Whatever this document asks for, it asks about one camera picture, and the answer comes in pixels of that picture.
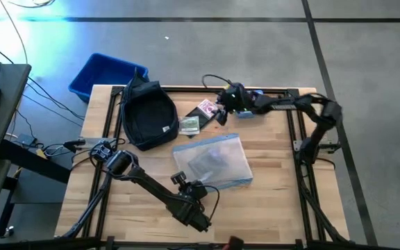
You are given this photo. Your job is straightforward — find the grey cable loop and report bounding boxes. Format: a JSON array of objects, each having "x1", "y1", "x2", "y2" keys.
[{"x1": 8, "y1": 0, "x2": 57, "y2": 8}]

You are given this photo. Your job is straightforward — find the black power box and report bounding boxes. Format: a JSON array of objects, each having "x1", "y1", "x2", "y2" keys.
[{"x1": 15, "y1": 133, "x2": 37, "y2": 147}]

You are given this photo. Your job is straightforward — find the red card pack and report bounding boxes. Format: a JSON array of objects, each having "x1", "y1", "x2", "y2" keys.
[{"x1": 197, "y1": 99, "x2": 220, "y2": 119}]

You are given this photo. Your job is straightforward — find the clear mesh zip pouch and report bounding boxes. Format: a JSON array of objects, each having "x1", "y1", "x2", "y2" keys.
[{"x1": 172, "y1": 133, "x2": 254, "y2": 191}]

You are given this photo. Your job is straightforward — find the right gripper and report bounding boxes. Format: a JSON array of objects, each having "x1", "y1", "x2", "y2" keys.
[{"x1": 216, "y1": 82, "x2": 258, "y2": 126}]

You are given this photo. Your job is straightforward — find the black cable plug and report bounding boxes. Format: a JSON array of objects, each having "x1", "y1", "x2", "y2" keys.
[{"x1": 63, "y1": 138, "x2": 87, "y2": 153}]

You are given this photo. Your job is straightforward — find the black metal table frame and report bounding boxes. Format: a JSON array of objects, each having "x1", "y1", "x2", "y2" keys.
[{"x1": 56, "y1": 85, "x2": 352, "y2": 250}]

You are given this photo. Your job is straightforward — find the green card pack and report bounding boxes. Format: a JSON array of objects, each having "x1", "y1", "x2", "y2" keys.
[{"x1": 178, "y1": 115, "x2": 201, "y2": 136}]

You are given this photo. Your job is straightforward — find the dark navy backpack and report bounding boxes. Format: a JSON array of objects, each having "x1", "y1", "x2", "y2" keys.
[{"x1": 119, "y1": 67, "x2": 180, "y2": 152}]

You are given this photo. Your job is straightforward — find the blue first aid kit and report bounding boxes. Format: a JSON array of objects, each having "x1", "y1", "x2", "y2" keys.
[{"x1": 236, "y1": 89, "x2": 264, "y2": 119}]

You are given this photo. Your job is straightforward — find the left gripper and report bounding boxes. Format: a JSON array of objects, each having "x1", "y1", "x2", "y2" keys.
[{"x1": 167, "y1": 171, "x2": 212, "y2": 233}]

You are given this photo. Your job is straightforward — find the beige floor cable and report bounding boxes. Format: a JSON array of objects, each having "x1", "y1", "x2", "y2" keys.
[{"x1": 0, "y1": 0, "x2": 29, "y2": 65}]

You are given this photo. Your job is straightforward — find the blue plastic bin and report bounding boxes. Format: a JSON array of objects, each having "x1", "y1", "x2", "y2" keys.
[{"x1": 68, "y1": 52, "x2": 151, "y2": 104}]

